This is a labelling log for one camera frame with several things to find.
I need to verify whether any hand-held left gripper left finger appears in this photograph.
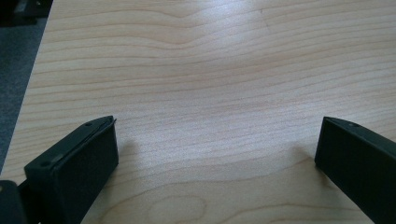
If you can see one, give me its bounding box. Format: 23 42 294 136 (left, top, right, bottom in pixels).
19 115 120 224

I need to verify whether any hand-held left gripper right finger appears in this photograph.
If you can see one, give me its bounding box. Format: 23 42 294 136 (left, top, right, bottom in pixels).
314 116 396 224

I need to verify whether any dark object on floor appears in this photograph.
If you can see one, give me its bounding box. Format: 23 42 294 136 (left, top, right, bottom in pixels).
0 0 54 27

